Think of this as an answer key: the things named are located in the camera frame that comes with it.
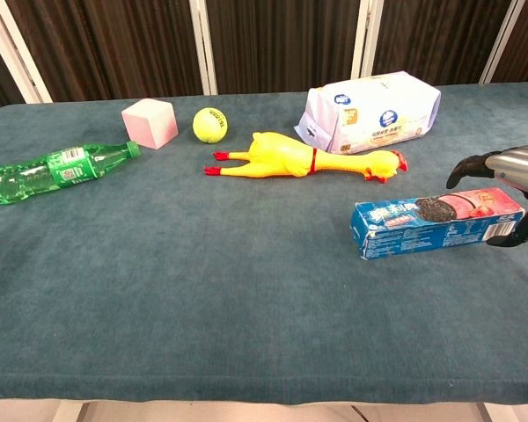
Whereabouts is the blue cookie box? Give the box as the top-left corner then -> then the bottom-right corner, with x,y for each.
348,186 -> 525,261

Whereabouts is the green plastic bottle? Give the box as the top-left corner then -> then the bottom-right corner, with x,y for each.
0,140 -> 142,207

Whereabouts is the white partition frame post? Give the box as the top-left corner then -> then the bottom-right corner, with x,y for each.
188,0 -> 219,96
479,0 -> 527,84
0,0 -> 54,106
350,0 -> 382,84

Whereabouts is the white tissue pack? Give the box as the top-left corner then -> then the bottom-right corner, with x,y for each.
293,69 -> 443,156

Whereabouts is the yellow rubber chicken toy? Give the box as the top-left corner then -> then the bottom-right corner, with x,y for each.
203,130 -> 409,184

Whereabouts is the yellow green tennis ball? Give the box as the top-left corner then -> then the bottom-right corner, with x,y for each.
192,107 -> 230,144

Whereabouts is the white table leg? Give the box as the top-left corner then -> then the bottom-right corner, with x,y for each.
51,400 -> 87,422
473,402 -> 505,422

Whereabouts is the pink foam cube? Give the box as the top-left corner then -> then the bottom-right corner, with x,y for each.
121,98 -> 180,151

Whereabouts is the teal tablecloth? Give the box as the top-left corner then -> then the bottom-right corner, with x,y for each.
0,81 -> 528,405

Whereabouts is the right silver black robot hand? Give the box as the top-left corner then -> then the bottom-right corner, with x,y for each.
446,142 -> 528,248

